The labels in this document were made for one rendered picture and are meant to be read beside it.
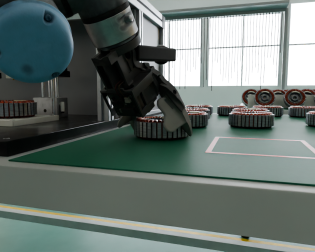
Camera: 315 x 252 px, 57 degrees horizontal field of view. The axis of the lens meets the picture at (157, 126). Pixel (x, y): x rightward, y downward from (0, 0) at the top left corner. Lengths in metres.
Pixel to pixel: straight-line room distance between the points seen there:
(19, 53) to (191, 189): 0.20
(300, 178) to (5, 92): 0.95
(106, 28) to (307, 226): 0.34
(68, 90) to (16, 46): 0.67
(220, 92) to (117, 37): 6.55
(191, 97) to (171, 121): 6.55
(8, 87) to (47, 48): 0.81
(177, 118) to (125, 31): 0.17
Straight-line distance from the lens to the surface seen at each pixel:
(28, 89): 1.04
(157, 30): 1.09
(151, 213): 0.32
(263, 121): 0.74
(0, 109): 0.69
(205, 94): 7.00
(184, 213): 0.31
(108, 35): 0.45
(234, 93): 6.94
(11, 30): 0.28
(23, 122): 0.66
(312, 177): 0.35
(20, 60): 0.29
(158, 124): 0.52
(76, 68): 0.94
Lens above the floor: 0.84
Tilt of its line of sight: 7 degrees down
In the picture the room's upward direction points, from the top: straight up
